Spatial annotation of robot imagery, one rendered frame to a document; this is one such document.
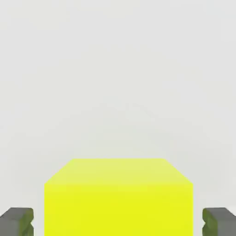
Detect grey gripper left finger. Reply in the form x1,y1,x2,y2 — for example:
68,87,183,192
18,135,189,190
0,207,35,236

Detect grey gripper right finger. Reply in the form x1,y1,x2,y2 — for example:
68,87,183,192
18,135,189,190
202,207,236,236

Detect small yellow cube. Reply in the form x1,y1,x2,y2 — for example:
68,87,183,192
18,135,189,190
44,158,194,236

